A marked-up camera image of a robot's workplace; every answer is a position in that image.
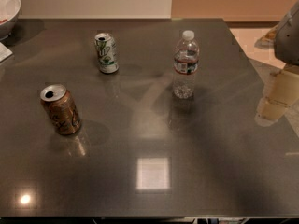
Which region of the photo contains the white bowl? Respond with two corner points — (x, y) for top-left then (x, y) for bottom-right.
(0, 0), (21, 40)

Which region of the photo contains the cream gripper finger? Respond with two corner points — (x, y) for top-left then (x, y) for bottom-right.
(257, 97), (289, 121)
(267, 70), (299, 107)

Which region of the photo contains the brown gold soda can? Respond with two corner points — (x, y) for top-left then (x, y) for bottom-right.
(40, 84), (81, 135)

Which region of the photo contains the green white 7up can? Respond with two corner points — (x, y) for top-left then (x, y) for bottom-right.
(94, 33), (119, 74)

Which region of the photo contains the white paper sheet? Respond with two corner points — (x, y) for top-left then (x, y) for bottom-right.
(0, 42), (13, 62)

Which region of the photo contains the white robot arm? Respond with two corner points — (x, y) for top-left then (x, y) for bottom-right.
(255, 1), (299, 127)

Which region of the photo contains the clear plastic water bottle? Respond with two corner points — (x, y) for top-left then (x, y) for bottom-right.
(173, 30), (199, 99)

